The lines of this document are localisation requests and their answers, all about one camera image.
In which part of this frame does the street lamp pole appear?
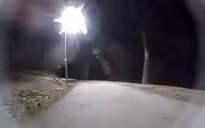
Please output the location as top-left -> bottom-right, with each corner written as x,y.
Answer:
53,3 -> 88,85

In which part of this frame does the grey paved path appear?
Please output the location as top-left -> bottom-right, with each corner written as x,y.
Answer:
19,79 -> 205,128

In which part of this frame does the bare tree trunk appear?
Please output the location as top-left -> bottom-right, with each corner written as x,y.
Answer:
140,31 -> 151,85

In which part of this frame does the leaf-strewn earth verge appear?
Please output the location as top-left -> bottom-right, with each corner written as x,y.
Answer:
3,70 -> 78,120

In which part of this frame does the bare earth verge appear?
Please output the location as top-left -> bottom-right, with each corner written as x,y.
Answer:
123,81 -> 205,107

